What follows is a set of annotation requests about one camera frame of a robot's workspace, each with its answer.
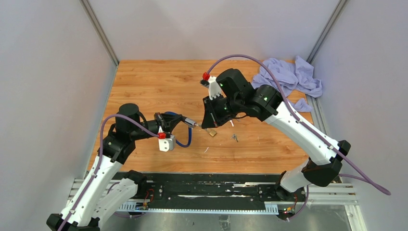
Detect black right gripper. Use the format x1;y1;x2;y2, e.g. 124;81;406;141
201;93;242;129

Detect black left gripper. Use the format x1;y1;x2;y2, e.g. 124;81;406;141
131;112;182;141

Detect blue cable lock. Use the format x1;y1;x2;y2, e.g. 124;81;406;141
165;111;198;148

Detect small silver keys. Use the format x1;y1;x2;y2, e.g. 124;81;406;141
231;134;238;142

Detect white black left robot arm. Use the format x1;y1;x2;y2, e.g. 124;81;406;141
46;103;188;231

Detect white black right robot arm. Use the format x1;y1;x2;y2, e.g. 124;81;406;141
200;68;351;201

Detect brass padlock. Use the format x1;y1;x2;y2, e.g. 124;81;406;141
205;128;217;137

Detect crumpled light blue cloth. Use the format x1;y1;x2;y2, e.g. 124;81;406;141
251;56;323;113

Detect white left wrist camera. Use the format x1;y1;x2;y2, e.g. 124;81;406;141
158;135;177;152

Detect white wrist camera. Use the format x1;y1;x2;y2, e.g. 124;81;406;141
200;78;222;100
158;135;177;152

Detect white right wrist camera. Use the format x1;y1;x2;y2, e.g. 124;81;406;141
200;78;222;100

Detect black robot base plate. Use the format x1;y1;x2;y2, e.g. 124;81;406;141
132;173;306;211

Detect aluminium corner rail left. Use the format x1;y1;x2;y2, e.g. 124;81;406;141
79;0;120;67

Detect aluminium corner rail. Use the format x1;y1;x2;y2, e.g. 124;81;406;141
79;0;120;67
306;0;349;64

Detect aluminium base frame rails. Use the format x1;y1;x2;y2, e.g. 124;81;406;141
65;178;359;216

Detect aluminium corner rail right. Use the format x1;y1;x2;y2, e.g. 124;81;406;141
306;0;349;64

